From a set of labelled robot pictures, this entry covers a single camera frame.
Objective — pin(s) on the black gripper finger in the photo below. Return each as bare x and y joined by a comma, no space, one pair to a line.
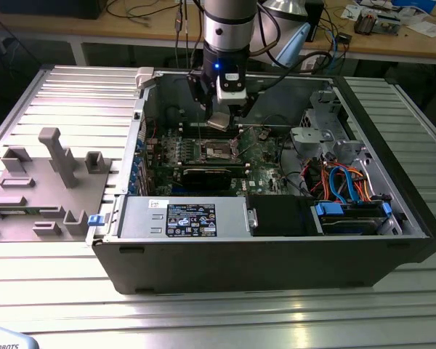
198,91
248,106

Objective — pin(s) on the silver CPU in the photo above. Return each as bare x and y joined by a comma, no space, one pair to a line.
218,120

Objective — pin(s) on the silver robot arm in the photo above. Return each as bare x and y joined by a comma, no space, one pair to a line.
229,29

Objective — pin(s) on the RAM slot with white latches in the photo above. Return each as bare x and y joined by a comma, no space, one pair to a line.
189,126
189,132

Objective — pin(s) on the CPU socket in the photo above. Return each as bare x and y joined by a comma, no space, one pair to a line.
214,151

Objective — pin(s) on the silver coin cell battery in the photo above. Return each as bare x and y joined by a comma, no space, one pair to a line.
262,135

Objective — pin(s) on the green motherboard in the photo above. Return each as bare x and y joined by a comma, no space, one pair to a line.
265,174

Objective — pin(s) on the grey metal drive cage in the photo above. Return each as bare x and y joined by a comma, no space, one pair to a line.
312,135

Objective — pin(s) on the white label tag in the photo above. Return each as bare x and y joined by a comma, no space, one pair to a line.
308,64

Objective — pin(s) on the small white board sticker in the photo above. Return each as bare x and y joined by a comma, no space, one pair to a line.
252,184

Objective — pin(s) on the wooden desk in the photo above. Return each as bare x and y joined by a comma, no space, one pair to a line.
138,31

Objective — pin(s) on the blue card retention clip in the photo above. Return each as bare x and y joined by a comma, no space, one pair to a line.
139,144
132,189
136,160
133,178

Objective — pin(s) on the black graphics card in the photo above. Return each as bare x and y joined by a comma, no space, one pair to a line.
207,180

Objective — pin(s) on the small black device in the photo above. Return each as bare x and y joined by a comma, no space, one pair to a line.
345,38

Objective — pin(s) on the small white barcode sticker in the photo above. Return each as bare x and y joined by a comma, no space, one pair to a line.
153,203

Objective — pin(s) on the black power supply label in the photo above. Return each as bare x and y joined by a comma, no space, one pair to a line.
190,220

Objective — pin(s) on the hard disk in blue carrier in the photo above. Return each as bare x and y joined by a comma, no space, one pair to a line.
330,210

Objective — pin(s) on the white card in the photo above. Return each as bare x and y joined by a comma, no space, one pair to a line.
350,12

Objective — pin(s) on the grey power supply unit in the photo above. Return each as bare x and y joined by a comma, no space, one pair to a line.
138,218

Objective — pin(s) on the device with copper coil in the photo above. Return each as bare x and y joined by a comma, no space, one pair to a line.
365,23

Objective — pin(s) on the black PC case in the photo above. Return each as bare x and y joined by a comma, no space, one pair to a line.
240,265

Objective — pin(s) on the grey electronics box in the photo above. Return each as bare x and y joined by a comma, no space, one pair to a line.
388,24

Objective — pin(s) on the blue case latch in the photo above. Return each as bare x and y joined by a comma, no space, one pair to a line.
95,220

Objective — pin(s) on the large black box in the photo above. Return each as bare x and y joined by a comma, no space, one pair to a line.
47,9

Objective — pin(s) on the grey parts rack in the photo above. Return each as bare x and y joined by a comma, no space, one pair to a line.
43,203

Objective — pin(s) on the white papers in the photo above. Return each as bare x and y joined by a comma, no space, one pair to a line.
427,29

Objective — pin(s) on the blue box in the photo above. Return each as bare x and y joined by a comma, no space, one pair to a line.
414,4

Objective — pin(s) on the green RAM stick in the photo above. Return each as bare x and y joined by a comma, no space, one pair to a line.
12,212

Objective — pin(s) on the pale blue teach pendant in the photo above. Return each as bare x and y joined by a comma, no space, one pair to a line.
7,338

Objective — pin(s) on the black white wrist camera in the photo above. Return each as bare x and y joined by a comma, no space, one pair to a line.
232,91

